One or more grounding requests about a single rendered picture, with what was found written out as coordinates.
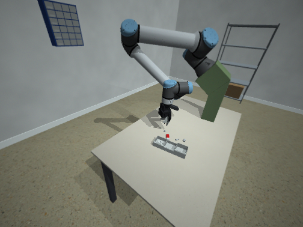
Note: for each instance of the grey rack of labelled bins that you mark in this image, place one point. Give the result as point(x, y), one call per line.
point(178, 149)

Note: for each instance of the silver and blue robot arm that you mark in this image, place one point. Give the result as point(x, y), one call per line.
point(200, 43)

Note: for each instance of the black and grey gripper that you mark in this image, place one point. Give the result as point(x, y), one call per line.
point(165, 113)

